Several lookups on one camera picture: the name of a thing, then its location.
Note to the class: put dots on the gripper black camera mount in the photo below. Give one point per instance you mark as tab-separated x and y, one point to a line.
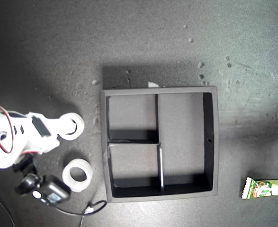
28	183

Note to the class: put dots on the black tray with wells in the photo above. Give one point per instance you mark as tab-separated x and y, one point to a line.
181	118

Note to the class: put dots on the white tape roll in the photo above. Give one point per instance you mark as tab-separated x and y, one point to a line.
80	118
89	175

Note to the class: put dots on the small white paper scrap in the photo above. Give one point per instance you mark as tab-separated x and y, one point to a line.
152	84

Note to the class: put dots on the green printed snack bar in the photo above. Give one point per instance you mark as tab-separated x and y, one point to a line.
266	189

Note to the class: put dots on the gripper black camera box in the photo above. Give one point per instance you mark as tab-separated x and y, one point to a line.
50	192

